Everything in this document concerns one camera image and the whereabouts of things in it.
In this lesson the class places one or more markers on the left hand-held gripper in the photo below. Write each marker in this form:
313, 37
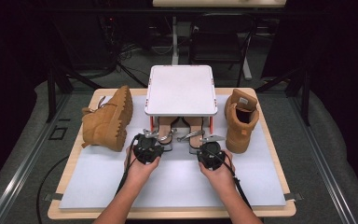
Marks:
146, 147

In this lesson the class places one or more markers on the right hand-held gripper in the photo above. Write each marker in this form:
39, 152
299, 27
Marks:
211, 154

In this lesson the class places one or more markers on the tan suede boot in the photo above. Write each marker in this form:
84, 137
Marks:
239, 137
105, 124

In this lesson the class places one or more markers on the white shoe rack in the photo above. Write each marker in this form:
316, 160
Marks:
180, 90

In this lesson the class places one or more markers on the person's left hand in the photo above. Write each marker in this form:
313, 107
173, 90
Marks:
140, 172

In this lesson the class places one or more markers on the person's right hand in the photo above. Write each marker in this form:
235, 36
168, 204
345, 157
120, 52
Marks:
219, 180

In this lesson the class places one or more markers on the white table mat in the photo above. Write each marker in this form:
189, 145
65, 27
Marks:
180, 186

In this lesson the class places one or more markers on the grey tape piece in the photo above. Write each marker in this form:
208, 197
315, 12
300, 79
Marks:
52, 196
293, 196

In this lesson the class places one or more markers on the black folding chair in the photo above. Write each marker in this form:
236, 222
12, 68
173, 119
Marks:
217, 46

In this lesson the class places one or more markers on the black metal stand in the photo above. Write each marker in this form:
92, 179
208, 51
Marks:
306, 99
51, 93

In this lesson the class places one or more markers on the desk with white legs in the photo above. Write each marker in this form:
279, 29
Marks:
217, 3

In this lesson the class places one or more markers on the aluminium floor rail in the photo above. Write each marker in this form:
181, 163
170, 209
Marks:
20, 175
332, 183

